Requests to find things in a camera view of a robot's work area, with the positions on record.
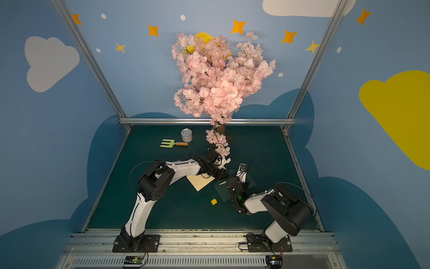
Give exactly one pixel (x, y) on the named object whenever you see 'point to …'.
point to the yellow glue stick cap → (214, 202)
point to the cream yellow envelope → (200, 181)
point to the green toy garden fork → (171, 143)
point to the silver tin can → (186, 134)
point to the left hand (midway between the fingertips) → (229, 174)
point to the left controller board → (133, 261)
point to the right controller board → (274, 261)
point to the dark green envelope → (223, 188)
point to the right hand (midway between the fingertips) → (240, 171)
